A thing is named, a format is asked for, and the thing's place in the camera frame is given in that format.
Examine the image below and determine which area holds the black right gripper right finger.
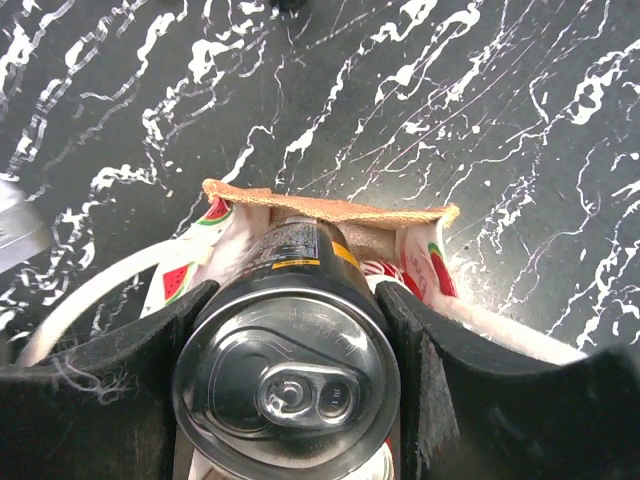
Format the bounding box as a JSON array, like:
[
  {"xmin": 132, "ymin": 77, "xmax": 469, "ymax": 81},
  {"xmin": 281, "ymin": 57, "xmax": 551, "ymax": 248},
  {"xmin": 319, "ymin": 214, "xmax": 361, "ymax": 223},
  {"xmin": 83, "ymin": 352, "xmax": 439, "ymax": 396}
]
[{"xmin": 376, "ymin": 282, "xmax": 639, "ymax": 479}]

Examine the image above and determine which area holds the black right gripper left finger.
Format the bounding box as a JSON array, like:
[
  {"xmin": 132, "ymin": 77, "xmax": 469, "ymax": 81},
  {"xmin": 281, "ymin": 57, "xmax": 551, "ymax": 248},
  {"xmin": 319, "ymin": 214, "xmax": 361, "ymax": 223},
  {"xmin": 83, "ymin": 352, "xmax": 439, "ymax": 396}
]
[{"xmin": 1, "ymin": 281, "xmax": 218, "ymax": 479}]

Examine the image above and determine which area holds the red coke can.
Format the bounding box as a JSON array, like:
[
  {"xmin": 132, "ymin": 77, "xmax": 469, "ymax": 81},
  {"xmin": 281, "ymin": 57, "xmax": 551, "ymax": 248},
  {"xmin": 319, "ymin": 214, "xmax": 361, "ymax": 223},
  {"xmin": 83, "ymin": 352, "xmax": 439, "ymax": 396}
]
[{"xmin": 360, "ymin": 260, "xmax": 423, "ymax": 301}]

